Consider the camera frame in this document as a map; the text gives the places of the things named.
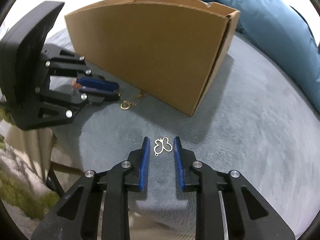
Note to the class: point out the brown cardboard box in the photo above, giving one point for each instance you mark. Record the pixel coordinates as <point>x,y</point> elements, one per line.
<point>171,49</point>

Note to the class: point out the blue duvet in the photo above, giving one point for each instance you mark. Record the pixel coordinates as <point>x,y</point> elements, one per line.
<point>283,35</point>

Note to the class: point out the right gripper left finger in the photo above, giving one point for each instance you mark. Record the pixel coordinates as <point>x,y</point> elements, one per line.
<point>97,196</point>

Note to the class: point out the small gold charm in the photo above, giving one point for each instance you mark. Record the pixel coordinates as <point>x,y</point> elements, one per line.
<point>141,95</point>

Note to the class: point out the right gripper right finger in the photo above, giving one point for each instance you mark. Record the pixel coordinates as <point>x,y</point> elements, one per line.
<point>227,204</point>

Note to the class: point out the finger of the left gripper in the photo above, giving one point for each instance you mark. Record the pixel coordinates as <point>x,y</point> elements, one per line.
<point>96,82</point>
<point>97,96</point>

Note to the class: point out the green shaggy rug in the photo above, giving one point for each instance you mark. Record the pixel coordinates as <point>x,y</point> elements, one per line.
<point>20,186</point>

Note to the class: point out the gold charm cluster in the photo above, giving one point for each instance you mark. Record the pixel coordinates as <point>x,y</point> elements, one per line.
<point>126,104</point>

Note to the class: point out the grey fleece bed blanket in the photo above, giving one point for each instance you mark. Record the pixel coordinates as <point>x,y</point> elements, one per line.
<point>253,119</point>

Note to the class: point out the cream ribbed trousers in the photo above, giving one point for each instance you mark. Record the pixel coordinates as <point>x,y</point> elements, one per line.
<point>34,147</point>

